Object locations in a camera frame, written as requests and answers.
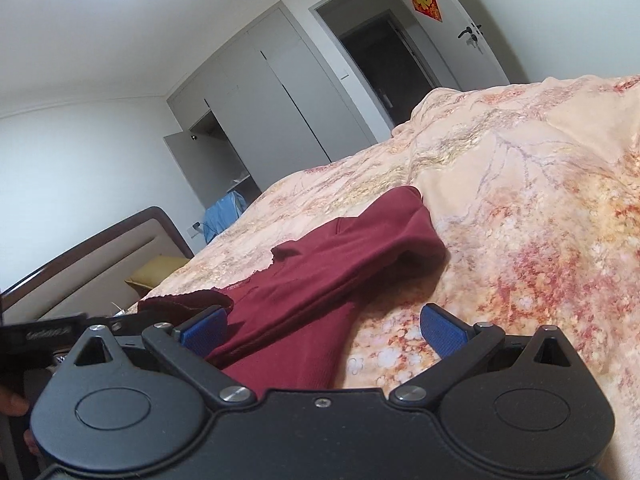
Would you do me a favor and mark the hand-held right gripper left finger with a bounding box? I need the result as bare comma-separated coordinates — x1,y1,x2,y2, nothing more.
59,304,253,407

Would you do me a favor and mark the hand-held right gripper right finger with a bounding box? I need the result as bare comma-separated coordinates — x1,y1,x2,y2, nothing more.
390,303,584,407

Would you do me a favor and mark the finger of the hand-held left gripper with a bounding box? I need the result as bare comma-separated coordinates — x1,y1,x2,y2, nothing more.
85,311,151,337

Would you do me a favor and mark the maroon knit garment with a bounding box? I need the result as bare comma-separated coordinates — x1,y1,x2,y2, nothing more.
137,185,448,391

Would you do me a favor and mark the person's left hand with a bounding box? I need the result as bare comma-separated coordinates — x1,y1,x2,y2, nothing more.
0,387,30,417

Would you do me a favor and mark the yellow pillow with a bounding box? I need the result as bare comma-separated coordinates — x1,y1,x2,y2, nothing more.
124,255,191,291

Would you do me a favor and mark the beige brown-framed headboard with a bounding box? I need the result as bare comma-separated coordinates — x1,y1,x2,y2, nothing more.
0,206,195,326

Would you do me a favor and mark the blue cloth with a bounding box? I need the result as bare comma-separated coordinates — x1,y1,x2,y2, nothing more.
202,192,248,246

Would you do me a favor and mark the floral peach blanket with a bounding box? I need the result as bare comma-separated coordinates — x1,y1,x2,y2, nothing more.
115,74,640,461

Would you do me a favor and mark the grey built-in wardrobe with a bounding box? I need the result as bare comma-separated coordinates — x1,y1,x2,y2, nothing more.
162,0,378,211

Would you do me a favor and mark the dark hallway door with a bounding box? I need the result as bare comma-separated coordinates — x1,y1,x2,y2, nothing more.
345,12,431,128

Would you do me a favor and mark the white room door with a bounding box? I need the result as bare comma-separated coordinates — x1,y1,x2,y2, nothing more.
382,0,511,92

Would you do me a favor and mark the black door handle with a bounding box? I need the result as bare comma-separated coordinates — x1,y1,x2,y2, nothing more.
457,24,485,53

